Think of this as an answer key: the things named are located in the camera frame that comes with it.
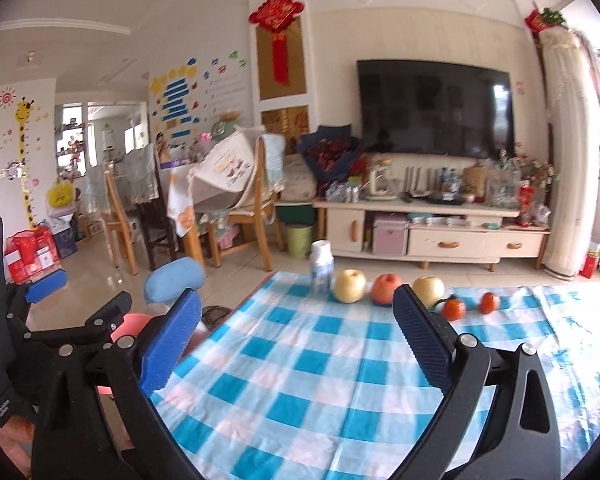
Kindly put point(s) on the pink storage box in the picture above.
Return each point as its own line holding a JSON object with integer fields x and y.
{"x": 390, "y": 235}

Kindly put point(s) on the black television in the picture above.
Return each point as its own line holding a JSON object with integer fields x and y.
{"x": 430, "y": 105}

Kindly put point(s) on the giraffe height wall sticker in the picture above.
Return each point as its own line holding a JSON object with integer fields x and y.
{"x": 25, "y": 160}

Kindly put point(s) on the white pill bottle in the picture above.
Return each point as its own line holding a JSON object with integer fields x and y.
{"x": 321, "y": 270}

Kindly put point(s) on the green trash bin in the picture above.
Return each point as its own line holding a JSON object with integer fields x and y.
{"x": 300, "y": 240}

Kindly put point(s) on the red packets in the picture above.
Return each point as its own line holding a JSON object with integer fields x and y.
{"x": 532, "y": 205}

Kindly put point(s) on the dark blue box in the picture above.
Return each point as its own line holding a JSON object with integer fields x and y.
{"x": 66, "y": 242}

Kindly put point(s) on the cream tv cabinet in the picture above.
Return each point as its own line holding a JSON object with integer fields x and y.
{"x": 455, "y": 245}

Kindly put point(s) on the yellow bag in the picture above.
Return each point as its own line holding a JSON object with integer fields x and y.
{"x": 61, "y": 194}

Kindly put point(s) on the printed cream cloth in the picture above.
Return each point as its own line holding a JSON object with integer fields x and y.
{"x": 225, "y": 165}

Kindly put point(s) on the red apple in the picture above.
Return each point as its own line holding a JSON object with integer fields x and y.
{"x": 385, "y": 290}

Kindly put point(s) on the blue yellow wall stickers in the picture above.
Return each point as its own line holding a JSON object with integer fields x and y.
{"x": 175, "y": 95}

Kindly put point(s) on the white glass kettle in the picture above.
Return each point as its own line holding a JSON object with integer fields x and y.
{"x": 380, "y": 180}

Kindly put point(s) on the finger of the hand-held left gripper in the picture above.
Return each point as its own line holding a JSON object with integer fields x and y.
{"x": 45, "y": 287}
{"x": 95, "y": 322}

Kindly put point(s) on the blue cushioned stool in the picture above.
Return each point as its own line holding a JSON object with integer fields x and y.
{"x": 175, "y": 280}

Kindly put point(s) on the wooden chair with lace cover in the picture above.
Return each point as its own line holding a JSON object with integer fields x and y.
{"x": 125, "y": 195}

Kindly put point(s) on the white sack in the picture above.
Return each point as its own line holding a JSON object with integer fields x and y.
{"x": 299, "y": 180}

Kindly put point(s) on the dark slipper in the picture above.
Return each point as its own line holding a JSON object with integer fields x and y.
{"x": 215, "y": 317}

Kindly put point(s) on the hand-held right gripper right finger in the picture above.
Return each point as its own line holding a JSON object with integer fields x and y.
{"x": 425, "y": 340}

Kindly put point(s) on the covered standing air conditioner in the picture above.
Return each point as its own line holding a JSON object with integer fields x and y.
{"x": 570, "y": 160}

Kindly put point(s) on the small tangerine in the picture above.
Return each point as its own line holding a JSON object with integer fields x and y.
{"x": 489, "y": 302}

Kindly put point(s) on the clear plastic bag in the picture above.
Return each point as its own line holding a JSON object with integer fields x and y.
{"x": 502, "y": 185}

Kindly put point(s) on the red white container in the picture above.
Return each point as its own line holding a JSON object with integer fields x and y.
{"x": 591, "y": 262}

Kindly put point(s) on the red green ornament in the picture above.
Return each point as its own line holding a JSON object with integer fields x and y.
{"x": 545, "y": 20}

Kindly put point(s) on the dark chair with lace cover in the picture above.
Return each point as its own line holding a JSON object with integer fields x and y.
{"x": 155, "y": 235}

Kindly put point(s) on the tangerine with green leaf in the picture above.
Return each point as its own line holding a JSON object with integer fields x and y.
{"x": 454, "y": 309}

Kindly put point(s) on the brown woven bag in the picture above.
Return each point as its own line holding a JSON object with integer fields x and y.
{"x": 474, "y": 180}

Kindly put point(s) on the dark wrapped red bouquet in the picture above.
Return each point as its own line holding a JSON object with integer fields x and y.
{"x": 330, "y": 155}

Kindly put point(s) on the water bottles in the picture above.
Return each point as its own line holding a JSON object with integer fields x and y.
{"x": 450, "y": 180}

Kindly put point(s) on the red gift boxes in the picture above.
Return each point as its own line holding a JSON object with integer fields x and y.
{"x": 30, "y": 255}

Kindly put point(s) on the large yellow pear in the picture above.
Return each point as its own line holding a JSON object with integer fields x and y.
{"x": 430, "y": 290}

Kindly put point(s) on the pack of small bottles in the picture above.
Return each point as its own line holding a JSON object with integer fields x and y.
{"x": 345, "y": 192}

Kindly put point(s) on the red knot wall ornament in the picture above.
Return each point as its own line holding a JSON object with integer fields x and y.
{"x": 277, "y": 12}

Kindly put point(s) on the yellow apple left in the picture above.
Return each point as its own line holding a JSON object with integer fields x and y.
{"x": 350, "y": 287}

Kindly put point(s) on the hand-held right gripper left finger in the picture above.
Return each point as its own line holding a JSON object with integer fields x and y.
{"x": 172, "y": 345}

